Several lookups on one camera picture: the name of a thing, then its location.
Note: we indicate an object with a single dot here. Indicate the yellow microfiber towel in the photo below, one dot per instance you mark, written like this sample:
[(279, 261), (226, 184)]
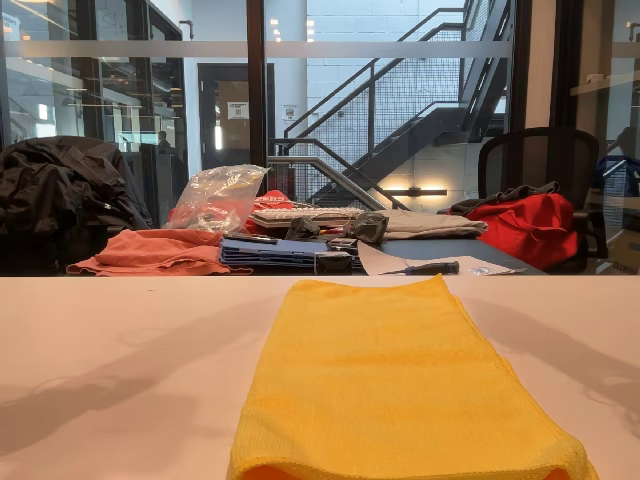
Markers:
[(380, 375)]

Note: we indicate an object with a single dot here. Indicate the small red object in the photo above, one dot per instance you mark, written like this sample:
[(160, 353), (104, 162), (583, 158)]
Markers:
[(332, 231)]

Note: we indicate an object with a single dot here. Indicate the dark crumpled plastic bag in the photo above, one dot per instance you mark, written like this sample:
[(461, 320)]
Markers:
[(300, 227)]

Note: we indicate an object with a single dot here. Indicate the small black box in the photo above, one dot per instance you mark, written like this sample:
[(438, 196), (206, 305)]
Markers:
[(332, 262)]

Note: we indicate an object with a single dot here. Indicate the white keyboard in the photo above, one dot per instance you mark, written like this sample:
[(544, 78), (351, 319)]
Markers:
[(300, 216)]

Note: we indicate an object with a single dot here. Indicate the grey crumpled plastic bag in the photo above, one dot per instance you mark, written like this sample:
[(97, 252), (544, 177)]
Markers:
[(370, 227)]

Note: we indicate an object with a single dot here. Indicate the blue folder stack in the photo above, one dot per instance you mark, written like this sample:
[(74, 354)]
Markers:
[(270, 251)]

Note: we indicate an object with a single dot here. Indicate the red cloth white print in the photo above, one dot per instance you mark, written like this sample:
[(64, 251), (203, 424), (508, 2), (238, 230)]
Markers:
[(272, 202)]

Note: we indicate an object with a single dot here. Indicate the white lined paper sheet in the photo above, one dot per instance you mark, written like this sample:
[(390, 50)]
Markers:
[(380, 260)]

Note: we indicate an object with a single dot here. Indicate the clear plastic bag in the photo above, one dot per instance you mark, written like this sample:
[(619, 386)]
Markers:
[(220, 195)]

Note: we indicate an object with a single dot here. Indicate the beige folded cloth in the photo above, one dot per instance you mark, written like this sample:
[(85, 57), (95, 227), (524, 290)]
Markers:
[(430, 225)]

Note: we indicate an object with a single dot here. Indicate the dark desk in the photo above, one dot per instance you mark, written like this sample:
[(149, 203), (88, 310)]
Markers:
[(435, 247)]

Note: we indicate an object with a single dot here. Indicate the blue black screwdriver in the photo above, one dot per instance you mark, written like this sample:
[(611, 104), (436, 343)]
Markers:
[(435, 268)]

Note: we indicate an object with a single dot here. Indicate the black framed door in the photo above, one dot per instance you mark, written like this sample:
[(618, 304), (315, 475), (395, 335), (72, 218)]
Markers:
[(220, 140)]

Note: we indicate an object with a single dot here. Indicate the white QR sign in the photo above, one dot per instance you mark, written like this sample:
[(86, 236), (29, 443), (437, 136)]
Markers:
[(238, 110)]

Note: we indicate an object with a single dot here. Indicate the black metal staircase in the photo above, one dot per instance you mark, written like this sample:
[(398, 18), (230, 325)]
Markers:
[(425, 125)]

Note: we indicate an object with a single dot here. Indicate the small clear screw bag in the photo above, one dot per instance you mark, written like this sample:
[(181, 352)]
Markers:
[(487, 271)]

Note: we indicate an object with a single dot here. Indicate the orange shirt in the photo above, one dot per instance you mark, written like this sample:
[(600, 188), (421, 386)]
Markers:
[(150, 252)]

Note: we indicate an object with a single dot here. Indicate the dark grey garment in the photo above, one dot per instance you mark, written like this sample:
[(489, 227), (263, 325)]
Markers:
[(500, 196)]

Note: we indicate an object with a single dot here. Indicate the person in background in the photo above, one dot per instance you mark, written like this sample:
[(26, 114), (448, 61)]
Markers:
[(163, 141)]

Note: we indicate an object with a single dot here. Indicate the red bag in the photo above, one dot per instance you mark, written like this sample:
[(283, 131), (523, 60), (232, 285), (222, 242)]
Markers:
[(525, 230)]

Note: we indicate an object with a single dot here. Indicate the black office chair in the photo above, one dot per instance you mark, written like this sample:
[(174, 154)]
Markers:
[(540, 160)]

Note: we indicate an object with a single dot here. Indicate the black jacket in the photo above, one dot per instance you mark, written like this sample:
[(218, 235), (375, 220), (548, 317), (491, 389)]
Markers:
[(50, 200)]

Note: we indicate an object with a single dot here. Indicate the blue crate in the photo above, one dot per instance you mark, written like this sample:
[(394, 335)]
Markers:
[(620, 185)]

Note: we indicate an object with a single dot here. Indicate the cardboard box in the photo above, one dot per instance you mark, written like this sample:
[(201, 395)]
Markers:
[(625, 252)]

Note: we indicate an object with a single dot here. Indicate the wall light bar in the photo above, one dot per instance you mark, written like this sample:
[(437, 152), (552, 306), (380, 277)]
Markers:
[(417, 191)]

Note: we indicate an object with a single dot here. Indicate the white wall poster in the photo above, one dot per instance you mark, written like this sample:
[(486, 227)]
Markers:
[(290, 113)]

